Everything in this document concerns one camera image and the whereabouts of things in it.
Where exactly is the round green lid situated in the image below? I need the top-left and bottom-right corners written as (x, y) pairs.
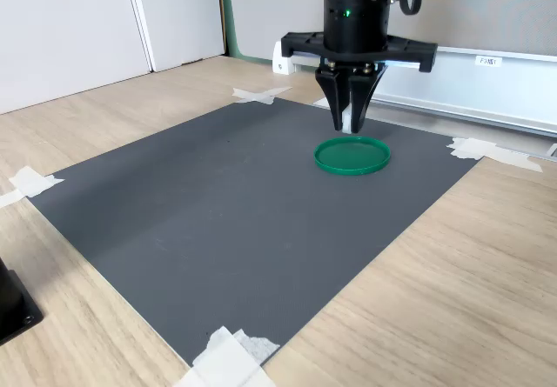
top-left (313, 135), bottom-right (392, 177)

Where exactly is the white tape piece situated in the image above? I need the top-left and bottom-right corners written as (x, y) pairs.
top-left (232, 85), bottom-right (293, 106)
top-left (0, 164), bottom-right (65, 209)
top-left (446, 137), bottom-right (544, 174)
top-left (171, 325), bottom-right (282, 387)

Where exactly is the grey partition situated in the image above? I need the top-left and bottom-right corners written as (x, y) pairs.
top-left (225, 0), bottom-right (557, 62)

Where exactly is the green partition panel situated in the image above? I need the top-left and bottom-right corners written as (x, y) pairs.
top-left (217, 0), bottom-right (273, 65)

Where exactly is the white partition panel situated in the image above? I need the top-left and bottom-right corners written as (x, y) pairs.
top-left (128, 0), bottom-right (227, 74)
top-left (0, 0), bottom-right (153, 115)

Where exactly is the dark grey mat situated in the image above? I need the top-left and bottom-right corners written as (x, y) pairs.
top-left (30, 97), bottom-right (482, 369)

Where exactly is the small white bracket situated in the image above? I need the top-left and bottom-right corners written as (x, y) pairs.
top-left (270, 41), bottom-right (298, 76)

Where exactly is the white cable duct lid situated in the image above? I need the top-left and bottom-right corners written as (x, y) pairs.
top-left (286, 45), bottom-right (557, 136)

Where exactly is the silver cable duct frame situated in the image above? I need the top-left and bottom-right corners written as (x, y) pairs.
top-left (312, 96), bottom-right (557, 158)

